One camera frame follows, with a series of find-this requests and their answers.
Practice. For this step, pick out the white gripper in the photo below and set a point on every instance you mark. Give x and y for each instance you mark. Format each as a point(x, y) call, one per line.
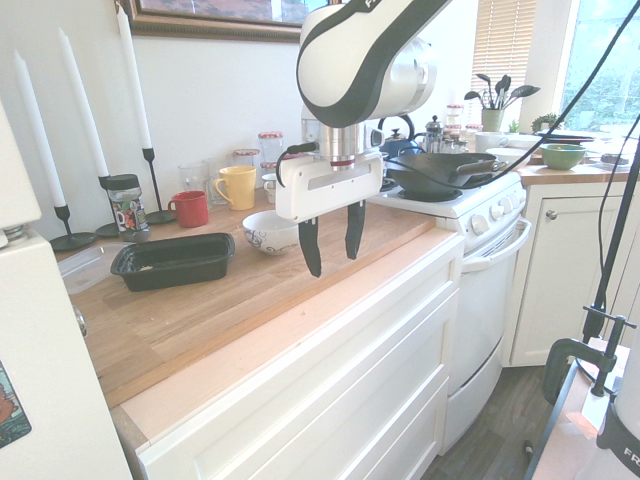
point(330, 192)

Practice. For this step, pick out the white bowl with swirl print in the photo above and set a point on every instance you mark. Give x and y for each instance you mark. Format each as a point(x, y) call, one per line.
point(270, 235)

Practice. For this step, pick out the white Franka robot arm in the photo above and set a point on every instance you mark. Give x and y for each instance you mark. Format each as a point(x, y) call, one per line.
point(350, 50)

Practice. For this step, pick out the small white blue-patterned cup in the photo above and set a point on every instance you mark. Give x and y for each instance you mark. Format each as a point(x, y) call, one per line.
point(269, 189)

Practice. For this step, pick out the glass jar red checkered lid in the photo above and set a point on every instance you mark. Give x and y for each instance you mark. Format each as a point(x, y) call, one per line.
point(267, 169)
point(246, 156)
point(270, 147)

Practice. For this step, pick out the yellow mug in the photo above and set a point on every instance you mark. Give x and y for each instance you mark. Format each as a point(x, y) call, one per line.
point(240, 187)

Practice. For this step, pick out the blue kettle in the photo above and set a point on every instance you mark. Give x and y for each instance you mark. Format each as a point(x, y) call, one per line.
point(400, 145)

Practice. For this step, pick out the black wok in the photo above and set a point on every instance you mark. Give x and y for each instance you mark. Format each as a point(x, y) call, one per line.
point(430, 172)

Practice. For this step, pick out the red mug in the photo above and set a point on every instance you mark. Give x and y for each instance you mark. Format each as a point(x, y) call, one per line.
point(192, 210)

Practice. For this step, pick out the glass French press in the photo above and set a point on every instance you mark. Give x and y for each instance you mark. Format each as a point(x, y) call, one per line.
point(435, 137)

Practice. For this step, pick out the white stove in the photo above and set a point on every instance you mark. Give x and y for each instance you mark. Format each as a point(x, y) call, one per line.
point(485, 300)

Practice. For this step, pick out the white drawer cabinet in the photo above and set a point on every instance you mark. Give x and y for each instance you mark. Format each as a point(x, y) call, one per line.
point(300, 400)

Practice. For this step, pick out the black plastic food tray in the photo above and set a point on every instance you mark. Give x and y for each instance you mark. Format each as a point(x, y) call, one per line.
point(170, 270)

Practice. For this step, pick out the large white mug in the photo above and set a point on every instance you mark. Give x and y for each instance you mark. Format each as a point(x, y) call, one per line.
point(490, 142)

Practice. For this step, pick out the black candle holder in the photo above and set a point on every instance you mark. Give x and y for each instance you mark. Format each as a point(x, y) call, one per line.
point(151, 175)
point(107, 229)
point(70, 241)

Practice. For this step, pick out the plain white bowl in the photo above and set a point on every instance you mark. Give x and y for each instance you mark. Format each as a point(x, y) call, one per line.
point(510, 157)

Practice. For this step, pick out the utensil crock with black utensils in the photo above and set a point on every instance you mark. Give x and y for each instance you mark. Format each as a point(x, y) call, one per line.
point(492, 120)

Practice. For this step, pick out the labelled jar with black lid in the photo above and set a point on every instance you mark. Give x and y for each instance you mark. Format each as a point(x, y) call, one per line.
point(129, 210)

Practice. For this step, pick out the white door cabinet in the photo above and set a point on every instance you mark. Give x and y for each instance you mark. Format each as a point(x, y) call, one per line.
point(555, 280)

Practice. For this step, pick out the small green plant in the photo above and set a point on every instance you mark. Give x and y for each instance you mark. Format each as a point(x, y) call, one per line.
point(546, 122)

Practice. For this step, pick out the green bowl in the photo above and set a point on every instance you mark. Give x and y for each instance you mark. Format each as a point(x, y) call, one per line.
point(562, 157)

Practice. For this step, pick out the framed picture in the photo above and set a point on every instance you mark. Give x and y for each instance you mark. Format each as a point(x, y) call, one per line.
point(210, 22)

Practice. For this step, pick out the dark green clamp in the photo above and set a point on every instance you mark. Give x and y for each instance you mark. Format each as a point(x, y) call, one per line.
point(555, 360)

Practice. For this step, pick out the clear plastic lid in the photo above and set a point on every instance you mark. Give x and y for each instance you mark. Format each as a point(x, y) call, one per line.
point(80, 270)

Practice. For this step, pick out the wooden window blind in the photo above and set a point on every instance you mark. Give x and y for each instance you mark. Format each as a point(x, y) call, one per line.
point(500, 45)

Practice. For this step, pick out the tallest white taper candle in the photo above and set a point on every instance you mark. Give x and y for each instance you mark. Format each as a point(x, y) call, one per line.
point(132, 75)

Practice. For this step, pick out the medium white taper candle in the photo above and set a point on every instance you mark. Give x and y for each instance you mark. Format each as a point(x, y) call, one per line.
point(82, 105)

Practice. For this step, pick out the shortest white taper candle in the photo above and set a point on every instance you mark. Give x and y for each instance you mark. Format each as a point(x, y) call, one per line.
point(40, 130)

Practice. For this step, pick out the colourful fridge magnet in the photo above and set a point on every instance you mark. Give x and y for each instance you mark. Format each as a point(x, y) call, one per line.
point(12, 405)

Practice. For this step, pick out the black camera stand pole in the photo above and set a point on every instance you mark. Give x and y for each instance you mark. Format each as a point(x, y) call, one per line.
point(618, 235)

